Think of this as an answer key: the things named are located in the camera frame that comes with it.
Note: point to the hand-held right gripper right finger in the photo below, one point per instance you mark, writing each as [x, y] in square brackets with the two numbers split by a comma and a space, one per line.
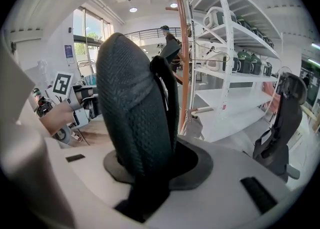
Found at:
[212, 205]

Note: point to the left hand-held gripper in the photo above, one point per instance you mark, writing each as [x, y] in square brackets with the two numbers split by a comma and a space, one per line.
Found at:
[63, 84]

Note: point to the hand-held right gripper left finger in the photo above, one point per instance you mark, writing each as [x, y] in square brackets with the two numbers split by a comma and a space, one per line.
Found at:
[25, 160]

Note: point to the brown wooden coat rack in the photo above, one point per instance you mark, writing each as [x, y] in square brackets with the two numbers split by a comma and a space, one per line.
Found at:
[183, 48]

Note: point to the person's left forearm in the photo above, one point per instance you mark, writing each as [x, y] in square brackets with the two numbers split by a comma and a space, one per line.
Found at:
[56, 120]

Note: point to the person's left hand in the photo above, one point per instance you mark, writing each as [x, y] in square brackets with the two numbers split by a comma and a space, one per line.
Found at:
[80, 96]

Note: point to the large glass window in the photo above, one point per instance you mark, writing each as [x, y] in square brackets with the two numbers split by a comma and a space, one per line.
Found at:
[90, 35]

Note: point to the grey cloth bag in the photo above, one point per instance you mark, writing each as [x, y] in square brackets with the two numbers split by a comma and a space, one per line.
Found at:
[195, 128]

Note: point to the black mezzanine railing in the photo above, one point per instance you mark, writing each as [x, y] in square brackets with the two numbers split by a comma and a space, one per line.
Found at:
[145, 33]

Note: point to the round ceiling light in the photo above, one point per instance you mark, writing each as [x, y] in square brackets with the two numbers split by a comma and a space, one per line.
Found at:
[174, 5]
[133, 9]

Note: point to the black office chair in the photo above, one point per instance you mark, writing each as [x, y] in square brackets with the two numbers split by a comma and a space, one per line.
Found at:
[282, 128]

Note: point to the white metal shelf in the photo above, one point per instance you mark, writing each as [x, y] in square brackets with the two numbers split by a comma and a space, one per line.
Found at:
[232, 98]

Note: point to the pink cloth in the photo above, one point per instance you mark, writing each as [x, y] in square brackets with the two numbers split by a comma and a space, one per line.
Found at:
[271, 98]

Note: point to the green kettle appliance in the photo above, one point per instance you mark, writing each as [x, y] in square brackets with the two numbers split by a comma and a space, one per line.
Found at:
[256, 64]
[244, 61]
[267, 69]

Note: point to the white green appliance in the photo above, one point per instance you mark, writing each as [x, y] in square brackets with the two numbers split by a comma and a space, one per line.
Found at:
[217, 19]

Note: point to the row of dark green appliances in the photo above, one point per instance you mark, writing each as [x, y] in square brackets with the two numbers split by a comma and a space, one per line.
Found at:
[257, 33]

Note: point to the purple wall poster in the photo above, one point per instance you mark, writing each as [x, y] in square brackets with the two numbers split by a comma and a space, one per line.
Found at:
[68, 51]

